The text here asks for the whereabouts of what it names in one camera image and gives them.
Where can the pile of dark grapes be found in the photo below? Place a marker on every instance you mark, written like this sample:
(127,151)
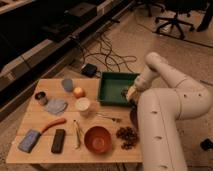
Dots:
(129,137)

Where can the black box on shelf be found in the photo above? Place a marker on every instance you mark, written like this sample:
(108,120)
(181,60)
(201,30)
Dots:
(82,12)

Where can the yellow wooden tongs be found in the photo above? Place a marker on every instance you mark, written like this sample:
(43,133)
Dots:
(77,135)

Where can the red-brown bowl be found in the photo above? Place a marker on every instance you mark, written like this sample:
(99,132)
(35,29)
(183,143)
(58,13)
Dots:
(97,140)

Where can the orange apple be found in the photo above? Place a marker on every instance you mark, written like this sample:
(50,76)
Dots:
(79,92)

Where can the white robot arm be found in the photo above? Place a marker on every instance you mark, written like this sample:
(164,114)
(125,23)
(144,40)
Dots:
(163,95)

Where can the white cup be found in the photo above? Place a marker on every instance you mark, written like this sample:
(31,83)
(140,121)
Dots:
(82,105)

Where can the small metal cup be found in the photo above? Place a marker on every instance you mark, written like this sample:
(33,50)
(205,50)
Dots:
(41,98)

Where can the black office chair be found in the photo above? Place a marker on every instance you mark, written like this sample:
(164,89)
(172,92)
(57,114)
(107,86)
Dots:
(180,7)

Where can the black power adapter box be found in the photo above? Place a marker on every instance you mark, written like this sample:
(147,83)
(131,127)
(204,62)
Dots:
(89,70)

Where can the grey blue cup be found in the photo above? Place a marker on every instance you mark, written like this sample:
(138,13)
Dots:
(67,84)

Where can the green plastic tray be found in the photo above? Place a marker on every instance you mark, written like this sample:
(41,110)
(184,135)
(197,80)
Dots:
(111,85)

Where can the black rectangular remote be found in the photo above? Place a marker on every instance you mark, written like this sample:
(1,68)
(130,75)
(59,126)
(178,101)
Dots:
(58,141)

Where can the grey folded cloth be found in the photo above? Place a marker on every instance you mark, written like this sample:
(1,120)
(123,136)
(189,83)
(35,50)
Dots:
(56,106)

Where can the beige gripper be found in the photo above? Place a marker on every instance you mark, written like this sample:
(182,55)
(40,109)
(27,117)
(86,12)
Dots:
(132,94)

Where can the metal fork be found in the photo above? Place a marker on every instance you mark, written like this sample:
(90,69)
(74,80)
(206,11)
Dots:
(108,117)

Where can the black object on floor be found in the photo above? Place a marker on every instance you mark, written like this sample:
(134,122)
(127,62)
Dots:
(206,144)

